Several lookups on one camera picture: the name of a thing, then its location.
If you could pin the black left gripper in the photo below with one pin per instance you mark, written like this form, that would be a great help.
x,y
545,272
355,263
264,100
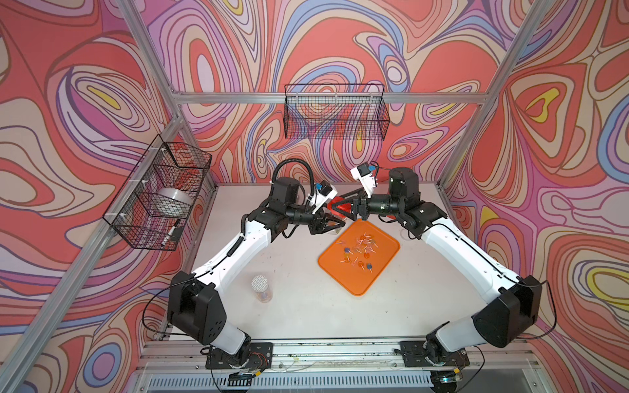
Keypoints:
x,y
316,225

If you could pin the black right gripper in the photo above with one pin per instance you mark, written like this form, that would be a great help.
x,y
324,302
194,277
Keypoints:
x,y
359,205

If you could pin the candies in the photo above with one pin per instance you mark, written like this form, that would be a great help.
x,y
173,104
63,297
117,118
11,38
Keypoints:
x,y
359,252

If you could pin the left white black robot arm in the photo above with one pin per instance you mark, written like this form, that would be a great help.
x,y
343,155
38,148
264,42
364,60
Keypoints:
x,y
195,306

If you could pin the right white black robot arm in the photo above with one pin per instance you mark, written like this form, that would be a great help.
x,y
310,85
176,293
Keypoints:
x,y
512,301

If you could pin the white lid jar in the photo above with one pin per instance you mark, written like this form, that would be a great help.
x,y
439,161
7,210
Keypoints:
x,y
262,289

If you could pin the orange plastic tray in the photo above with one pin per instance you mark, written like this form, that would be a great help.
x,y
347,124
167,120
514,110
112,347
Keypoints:
x,y
356,281

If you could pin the white roll in basket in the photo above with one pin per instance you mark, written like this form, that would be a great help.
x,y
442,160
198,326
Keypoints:
x,y
172,203

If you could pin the black marker in basket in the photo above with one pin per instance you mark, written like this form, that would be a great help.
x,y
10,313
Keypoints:
x,y
170,233

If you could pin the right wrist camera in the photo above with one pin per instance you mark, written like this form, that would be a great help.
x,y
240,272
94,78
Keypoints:
x,y
365,174

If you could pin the back black wire basket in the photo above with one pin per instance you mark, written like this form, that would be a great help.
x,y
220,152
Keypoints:
x,y
327,111

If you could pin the black wire basket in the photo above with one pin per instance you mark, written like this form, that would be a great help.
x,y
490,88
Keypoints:
x,y
163,165
327,111

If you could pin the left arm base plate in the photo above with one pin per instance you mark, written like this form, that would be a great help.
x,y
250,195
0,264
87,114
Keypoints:
x,y
255,356

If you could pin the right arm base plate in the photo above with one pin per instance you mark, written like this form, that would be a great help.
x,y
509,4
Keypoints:
x,y
430,354

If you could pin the left black wire basket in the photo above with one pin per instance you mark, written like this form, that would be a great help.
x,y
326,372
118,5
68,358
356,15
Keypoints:
x,y
163,165

